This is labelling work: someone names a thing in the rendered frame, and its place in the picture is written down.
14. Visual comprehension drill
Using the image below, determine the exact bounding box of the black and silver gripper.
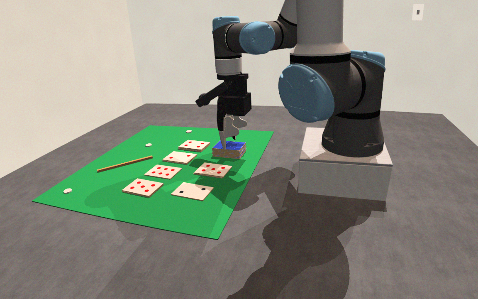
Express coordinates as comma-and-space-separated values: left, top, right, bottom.
217, 72, 251, 150

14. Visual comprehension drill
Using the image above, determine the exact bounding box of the green felt mat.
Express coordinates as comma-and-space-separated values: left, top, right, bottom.
32, 125, 274, 240

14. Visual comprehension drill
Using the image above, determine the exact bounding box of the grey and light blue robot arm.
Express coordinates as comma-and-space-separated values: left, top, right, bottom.
212, 0, 385, 157

